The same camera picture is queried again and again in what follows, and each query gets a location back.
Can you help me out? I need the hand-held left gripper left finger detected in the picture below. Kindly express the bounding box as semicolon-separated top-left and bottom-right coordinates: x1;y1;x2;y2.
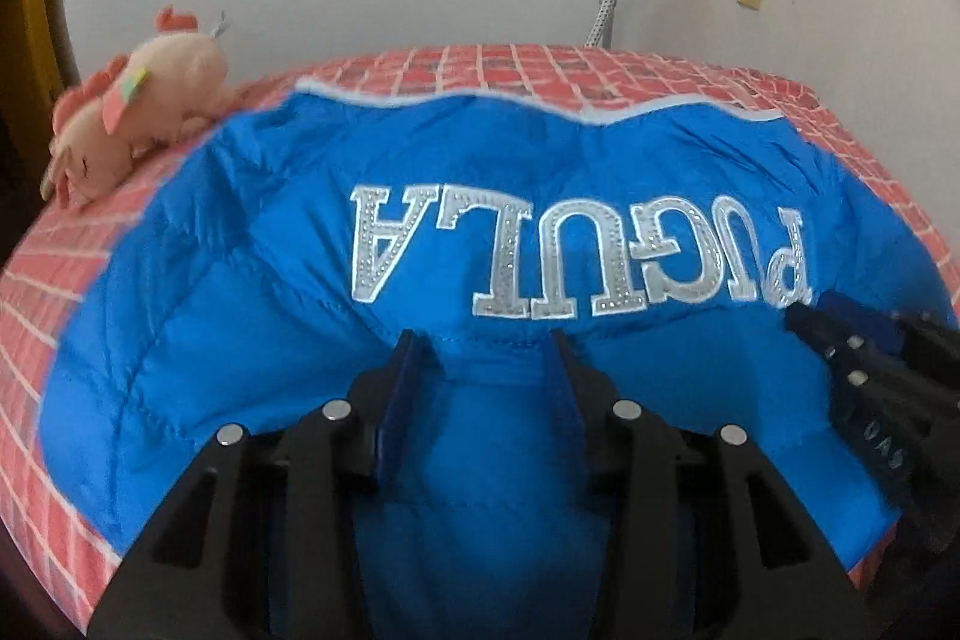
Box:
88;329;445;640

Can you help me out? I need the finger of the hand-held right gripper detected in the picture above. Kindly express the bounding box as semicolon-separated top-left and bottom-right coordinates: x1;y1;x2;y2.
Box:
816;290;960;386
783;305;960;461

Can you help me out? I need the blue puffer jacket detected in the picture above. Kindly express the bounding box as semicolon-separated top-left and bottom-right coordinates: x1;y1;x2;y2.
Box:
37;83;960;573

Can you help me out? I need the bed with red plaid sheet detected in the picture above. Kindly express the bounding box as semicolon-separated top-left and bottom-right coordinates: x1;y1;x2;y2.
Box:
0;41;960;640

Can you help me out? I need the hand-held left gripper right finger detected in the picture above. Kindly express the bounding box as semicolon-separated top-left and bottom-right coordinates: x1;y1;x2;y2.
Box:
550;330;880;640

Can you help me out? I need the pink unicorn plush toy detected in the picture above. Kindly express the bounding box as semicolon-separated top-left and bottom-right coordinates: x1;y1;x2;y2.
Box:
41;5;239;211

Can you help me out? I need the brown wooden door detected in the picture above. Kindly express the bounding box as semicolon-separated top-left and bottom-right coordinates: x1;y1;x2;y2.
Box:
19;0;72;97

